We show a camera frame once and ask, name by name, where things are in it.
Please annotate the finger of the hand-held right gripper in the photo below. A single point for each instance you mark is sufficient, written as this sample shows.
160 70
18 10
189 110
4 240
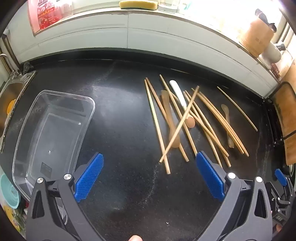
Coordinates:
281 177
274 192

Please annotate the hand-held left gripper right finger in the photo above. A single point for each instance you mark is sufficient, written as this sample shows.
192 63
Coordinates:
210 176

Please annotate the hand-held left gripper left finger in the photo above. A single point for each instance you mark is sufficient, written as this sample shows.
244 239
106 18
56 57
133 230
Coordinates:
89 177

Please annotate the long wooden spoon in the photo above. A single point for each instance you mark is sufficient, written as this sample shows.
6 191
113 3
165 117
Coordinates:
172 132

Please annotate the pile of wooden chopsticks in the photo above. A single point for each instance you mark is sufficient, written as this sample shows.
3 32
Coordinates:
159 136

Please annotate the small wooden spoon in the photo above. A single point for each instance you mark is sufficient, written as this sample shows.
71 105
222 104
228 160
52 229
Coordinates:
224 109

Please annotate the clear plastic container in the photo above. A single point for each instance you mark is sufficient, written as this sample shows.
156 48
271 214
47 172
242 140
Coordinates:
25 139

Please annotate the person's left hand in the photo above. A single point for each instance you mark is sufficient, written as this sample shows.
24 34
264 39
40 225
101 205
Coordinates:
135 238

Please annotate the wooden cutting board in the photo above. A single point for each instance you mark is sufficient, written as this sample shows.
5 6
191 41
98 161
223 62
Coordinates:
286 111

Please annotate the teal bowl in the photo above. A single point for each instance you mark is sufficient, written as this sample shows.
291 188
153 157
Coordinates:
8 192

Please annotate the yellow packet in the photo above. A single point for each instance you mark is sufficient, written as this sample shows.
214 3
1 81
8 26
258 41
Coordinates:
12 217

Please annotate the stainless steel sink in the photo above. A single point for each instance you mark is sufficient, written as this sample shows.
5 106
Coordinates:
11 90

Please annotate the white bottle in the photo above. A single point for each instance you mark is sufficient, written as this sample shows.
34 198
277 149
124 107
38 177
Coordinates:
271 54

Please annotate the bamboo knife block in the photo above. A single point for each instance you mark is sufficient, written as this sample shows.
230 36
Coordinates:
256 34

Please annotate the metal faucet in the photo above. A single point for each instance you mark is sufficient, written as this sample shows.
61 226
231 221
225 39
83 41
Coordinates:
5 57

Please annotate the red printed packet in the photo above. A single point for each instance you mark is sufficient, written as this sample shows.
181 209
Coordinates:
46 16

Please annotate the clear glass jar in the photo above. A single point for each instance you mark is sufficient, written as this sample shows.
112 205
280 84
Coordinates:
168 5

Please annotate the yellow sponge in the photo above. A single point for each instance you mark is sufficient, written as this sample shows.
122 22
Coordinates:
138 4

